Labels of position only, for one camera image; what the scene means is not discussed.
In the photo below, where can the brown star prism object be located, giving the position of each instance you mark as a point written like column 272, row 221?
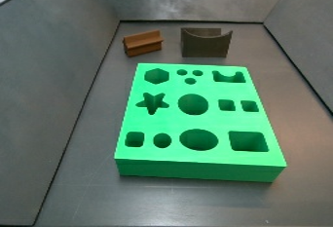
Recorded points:
column 142, row 43

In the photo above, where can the dark grey curved fixture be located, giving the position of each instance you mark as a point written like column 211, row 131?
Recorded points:
column 205, row 42

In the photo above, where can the green foam shape board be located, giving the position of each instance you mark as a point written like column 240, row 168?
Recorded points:
column 195, row 124

